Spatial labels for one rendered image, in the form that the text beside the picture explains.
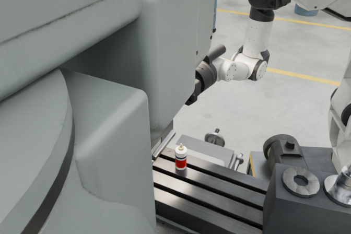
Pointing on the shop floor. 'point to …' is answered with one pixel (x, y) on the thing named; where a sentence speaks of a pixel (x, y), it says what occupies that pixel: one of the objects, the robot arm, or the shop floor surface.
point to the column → (75, 158)
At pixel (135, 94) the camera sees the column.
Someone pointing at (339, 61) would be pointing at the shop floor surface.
